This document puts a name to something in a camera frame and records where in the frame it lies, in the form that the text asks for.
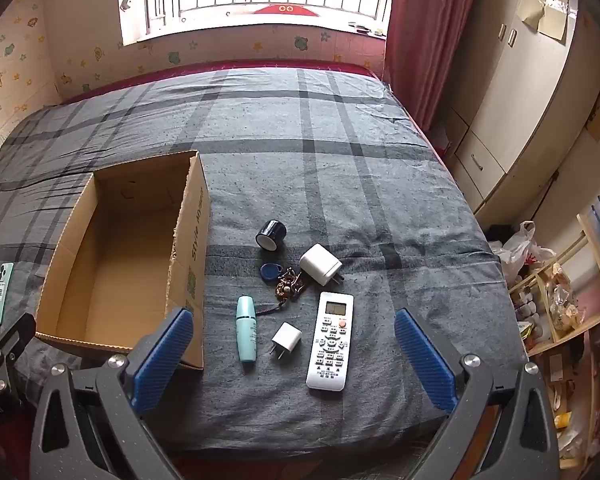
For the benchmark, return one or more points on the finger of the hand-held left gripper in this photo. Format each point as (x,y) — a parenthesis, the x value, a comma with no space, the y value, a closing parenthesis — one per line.
(0,385)
(17,330)

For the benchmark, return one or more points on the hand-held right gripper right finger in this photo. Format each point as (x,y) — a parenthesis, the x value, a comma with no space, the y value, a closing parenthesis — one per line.
(425,365)

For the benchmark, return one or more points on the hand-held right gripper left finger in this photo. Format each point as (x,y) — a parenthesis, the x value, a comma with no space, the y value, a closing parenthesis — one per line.
(162,360)

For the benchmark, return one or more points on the teal bottle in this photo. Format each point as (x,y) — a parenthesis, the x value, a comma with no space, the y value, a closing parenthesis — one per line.
(246,330)

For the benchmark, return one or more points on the white remote control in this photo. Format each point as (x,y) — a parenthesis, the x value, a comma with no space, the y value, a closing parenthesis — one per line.
(330,345)

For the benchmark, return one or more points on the cardboard box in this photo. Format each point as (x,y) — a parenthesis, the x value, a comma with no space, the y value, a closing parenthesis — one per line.
(130,260)

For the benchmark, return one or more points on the small white charger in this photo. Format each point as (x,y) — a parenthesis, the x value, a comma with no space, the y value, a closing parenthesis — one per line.
(286,337)

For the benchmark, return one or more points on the large white charger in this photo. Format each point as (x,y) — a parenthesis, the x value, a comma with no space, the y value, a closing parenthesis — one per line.
(317,262)

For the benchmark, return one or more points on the dark blue round cap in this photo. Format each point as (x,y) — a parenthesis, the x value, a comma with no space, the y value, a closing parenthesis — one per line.
(271,234)

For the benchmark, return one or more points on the teal smartphone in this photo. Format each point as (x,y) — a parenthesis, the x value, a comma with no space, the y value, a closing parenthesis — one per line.
(2,292)

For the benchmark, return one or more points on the key bunch with blue fob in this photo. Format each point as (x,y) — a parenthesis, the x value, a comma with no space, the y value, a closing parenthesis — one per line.
(287,285)

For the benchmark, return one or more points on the white plastic bag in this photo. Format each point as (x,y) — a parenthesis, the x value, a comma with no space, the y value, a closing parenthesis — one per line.
(522,250)

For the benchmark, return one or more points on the grey plaid blanket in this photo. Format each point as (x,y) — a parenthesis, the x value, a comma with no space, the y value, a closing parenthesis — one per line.
(355,185)

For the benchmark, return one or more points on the wooden shelf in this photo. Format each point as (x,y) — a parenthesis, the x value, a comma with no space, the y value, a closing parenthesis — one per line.
(597,255)

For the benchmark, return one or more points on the beige wardrobe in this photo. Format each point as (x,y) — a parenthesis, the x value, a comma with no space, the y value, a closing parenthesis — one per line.
(520,100)

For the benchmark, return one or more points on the dark red bed sheet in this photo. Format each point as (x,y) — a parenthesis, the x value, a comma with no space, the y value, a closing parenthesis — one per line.
(260,63)

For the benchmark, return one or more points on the dark red curtain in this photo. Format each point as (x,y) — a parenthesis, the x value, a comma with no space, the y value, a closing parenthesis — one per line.
(430,35)

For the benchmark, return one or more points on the red printed cloth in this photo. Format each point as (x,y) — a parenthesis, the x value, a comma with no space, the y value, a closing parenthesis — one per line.
(285,9)

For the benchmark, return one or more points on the beige paper sheet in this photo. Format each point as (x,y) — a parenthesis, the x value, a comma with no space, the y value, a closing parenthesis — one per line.
(540,0)

